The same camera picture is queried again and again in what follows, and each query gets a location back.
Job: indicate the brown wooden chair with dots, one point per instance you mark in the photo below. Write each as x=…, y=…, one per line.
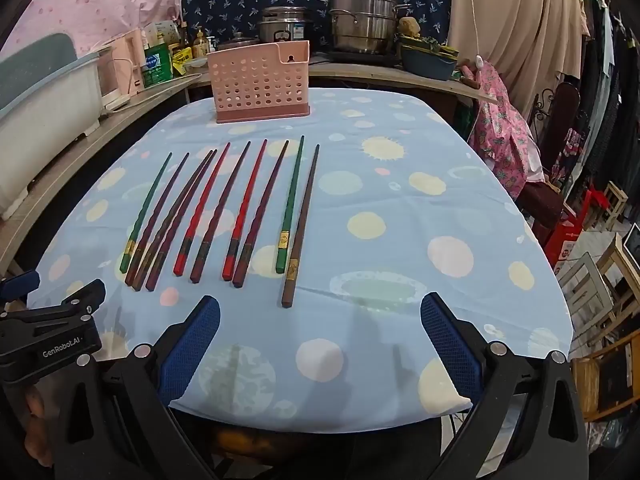
x=587, y=380

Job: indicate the blue floral cloth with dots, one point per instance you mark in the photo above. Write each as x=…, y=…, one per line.
x=225, y=0

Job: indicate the green chopstick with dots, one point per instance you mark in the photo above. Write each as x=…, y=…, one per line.
x=292, y=200
x=145, y=215

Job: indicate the pink perforated utensil holder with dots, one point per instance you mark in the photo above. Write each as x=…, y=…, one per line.
x=260, y=115

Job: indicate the blue basin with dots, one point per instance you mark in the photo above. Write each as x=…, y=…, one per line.
x=430, y=65

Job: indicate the pink appliance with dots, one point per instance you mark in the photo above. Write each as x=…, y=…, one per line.
x=120, y=70

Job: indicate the hanging clothes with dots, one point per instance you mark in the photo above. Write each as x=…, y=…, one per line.
x=615, y=85

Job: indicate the yellow packet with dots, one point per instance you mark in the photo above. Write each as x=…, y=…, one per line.
x=182, y=57

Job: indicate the red stool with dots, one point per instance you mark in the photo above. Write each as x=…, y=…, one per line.
x=570, y=240

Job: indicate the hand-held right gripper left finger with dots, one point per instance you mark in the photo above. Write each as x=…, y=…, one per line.
x=195, y=350

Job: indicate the white framed tablet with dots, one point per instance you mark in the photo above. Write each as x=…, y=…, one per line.
x=632, y=245

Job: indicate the grey wooden chair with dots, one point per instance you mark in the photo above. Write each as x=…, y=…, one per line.
x=580, y=270

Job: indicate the white plastic bin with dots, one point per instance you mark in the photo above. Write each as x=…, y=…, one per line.
x=45, y=105

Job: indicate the dark wooden chair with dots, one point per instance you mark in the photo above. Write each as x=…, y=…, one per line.
x=565, y=110

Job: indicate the green packet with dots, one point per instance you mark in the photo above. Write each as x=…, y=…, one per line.
x=156, y=65

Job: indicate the yellow sponge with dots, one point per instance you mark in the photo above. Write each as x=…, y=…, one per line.
x=409, y=26

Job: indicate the dark maroon chopstick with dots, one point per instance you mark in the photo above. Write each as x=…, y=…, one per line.
x=157, y=220
x=178, y=210
x=264, y=210
x=164, y=260
x=223, y=210

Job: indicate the steel rice cooker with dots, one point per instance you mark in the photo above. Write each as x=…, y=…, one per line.
x=285, y=27

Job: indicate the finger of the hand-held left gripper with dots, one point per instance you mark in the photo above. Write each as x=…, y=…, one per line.
x=20, y=284
x=75, y=302

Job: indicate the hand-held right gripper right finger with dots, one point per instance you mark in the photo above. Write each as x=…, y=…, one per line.
x=450, y=345

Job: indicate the amber bottle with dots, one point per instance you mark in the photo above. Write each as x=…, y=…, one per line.
x=200, y=45

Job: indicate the small steel pot with lid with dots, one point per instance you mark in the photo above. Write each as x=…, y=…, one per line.
x=237, y=42

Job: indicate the red chopstick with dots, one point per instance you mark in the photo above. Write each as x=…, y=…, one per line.
x=246, y=210
x=201, y=210

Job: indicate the stacked steel steamer pot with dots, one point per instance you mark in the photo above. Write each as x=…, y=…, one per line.
x=362, y=25

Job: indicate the pink dotted cloth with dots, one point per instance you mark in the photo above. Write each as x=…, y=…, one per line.
x=90, y=0

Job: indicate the small wooden stool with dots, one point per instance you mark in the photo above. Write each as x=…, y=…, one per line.
x=617, y=200

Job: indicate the pink floral cloth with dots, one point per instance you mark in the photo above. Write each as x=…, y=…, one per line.
x=500, y=125

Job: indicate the dark glass bottle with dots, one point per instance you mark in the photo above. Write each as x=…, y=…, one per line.
x=184, y=35

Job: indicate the beige curtain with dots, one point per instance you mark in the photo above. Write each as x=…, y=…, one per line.
x=525, y=20

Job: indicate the blue planet print tablecloth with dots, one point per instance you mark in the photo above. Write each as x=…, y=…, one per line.
x=400, y=185

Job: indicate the person's left hand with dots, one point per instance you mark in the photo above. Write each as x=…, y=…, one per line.
x=37, y=425

